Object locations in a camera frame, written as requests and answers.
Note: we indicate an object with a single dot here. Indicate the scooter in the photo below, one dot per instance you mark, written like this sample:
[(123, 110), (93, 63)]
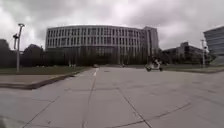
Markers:
[(153, 68)]

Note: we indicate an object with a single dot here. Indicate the vehicle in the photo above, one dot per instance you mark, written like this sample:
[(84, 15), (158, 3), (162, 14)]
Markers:
[(95, 66)]

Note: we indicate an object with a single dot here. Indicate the person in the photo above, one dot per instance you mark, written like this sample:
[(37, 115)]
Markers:
[(155, 61)]

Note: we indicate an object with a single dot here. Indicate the grass field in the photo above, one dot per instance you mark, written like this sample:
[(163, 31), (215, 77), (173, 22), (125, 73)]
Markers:
[(33, 70)]

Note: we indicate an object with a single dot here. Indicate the large curved pale building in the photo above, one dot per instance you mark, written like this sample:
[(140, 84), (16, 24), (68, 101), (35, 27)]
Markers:
[(100, 36)]

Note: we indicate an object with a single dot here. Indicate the row of trees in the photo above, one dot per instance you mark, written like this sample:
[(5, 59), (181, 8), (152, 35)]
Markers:
[(30, 55)]

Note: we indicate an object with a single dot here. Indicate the grass strip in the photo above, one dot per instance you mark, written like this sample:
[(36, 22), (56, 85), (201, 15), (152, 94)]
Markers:
[(186, 68)]

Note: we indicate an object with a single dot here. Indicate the grey concrete slab road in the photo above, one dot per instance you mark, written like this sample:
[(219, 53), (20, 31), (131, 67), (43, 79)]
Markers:
[(113, 100)]

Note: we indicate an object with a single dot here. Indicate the low grey building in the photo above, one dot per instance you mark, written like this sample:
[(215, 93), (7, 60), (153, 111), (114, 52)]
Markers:
[(186, 51)]

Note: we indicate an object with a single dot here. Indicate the glass-fronted building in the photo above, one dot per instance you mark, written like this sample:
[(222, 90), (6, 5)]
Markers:
[(215, 41)]

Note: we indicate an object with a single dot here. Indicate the grey raised pavement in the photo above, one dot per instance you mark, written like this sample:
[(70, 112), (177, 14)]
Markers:
[(23, 79)]

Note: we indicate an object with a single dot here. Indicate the lamp pole with camera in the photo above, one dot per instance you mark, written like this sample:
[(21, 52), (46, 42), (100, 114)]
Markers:
[(18, 56)]

